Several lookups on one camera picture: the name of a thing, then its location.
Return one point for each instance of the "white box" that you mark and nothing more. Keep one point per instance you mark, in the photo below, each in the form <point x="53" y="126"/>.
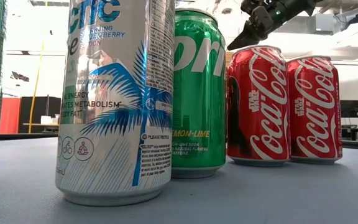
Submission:
<point x="46" y="120"/>

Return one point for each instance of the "yellow pole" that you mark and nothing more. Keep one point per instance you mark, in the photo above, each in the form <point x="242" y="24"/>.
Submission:
<point x="33" y="102"/>

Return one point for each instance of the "red panel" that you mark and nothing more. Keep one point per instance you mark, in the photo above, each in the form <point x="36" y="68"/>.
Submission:
<point x="9" y="115"/>

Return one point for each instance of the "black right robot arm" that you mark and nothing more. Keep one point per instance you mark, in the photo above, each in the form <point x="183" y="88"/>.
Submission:
<point x="297" y="4"/>

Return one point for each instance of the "wooden table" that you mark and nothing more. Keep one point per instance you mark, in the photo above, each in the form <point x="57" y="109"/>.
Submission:
<point x="40" y="125"/>

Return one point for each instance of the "white blue Celsius can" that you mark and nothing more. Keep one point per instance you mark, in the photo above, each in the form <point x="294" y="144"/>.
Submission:
<point x="113" y="124"/>

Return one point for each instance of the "black monitor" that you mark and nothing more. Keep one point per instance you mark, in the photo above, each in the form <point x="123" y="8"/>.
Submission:
<point x="351" y="109"/>

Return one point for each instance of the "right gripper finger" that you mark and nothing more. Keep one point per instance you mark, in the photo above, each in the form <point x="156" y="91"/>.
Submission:
<point x="247" y="37"/>

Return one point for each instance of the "black cabinet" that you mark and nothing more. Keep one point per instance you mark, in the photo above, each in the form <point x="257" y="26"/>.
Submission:
<point x="50" y="107"/>

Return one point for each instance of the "red Coca-Cola can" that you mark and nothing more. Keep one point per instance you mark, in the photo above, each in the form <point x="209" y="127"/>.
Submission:
<point x="314" y="118"/>
<point x="259" y="118"/>

